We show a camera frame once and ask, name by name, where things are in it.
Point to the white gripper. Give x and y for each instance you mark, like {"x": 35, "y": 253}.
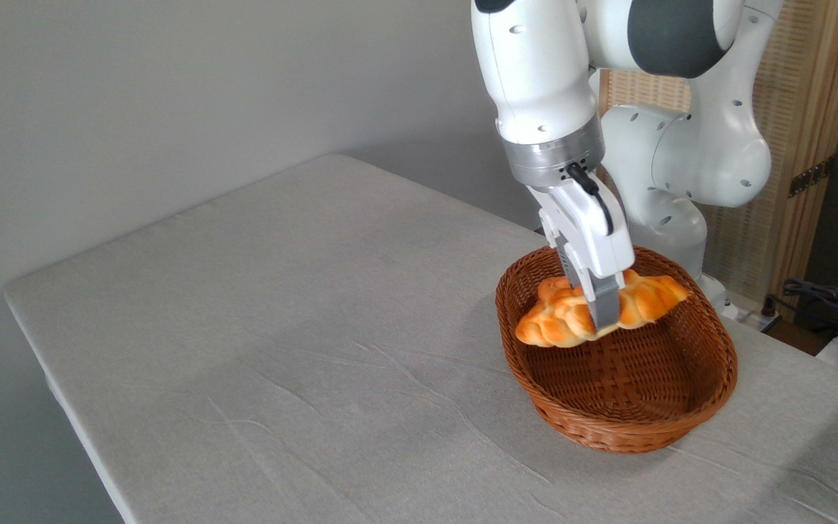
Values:
{"x": 593, "y": 233}

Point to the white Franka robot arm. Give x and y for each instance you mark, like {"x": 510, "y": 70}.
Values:
{"x": 535, "y": 73}

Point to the metal screen hinge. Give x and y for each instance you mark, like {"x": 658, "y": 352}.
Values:
{"x": 810, "y": 177}

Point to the long braided bread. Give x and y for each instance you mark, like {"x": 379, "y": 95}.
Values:
{"x": 644, "y": 298}

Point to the round knotted bread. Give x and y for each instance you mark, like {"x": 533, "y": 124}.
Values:
{"x": 551, "y": 288}

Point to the black power plug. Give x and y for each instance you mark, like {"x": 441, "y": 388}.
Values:
{"x": 772, "y": 309}

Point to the grey tablecloth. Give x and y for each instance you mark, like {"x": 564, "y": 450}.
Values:
{"x": 244, "y": 313}

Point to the brown wicker basket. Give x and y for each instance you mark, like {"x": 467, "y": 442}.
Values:
{"x": 630, "y": 386}

